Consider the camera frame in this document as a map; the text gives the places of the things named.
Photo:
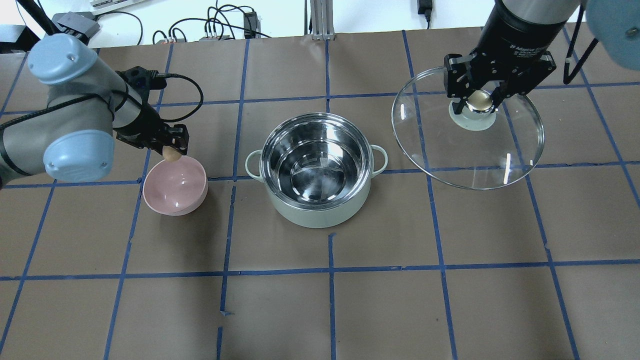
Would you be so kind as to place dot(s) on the black power adapter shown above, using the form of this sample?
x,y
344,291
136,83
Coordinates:
x,y
251,25
426,8

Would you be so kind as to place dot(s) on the black power adapter right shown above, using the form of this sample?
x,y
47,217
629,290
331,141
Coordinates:
x,y
426,8

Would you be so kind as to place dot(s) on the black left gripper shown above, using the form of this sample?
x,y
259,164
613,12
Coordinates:
x,y
146,129

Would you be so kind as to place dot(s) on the pink bowl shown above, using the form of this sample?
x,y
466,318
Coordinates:
x,y
175,188

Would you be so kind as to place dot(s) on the glass pot lid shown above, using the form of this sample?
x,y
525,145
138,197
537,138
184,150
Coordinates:
x,y
474,150

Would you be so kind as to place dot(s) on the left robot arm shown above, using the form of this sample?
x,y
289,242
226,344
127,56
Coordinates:
x,y
89,107

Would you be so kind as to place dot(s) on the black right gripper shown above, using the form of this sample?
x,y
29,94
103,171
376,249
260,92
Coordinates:
x,y
520,32

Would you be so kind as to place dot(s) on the light green steel pot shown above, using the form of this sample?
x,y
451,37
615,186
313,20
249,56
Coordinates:
x,y
317,169

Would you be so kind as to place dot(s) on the grey box device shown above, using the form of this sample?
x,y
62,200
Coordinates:
x,y
81,25

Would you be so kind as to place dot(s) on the brown egg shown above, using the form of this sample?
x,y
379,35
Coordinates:
x,y
170,154

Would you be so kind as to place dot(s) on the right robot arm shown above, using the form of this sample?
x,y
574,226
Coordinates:
x,y
613,23

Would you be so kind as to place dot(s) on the aluminium frame post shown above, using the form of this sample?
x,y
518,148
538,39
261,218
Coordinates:
x,y
322,20

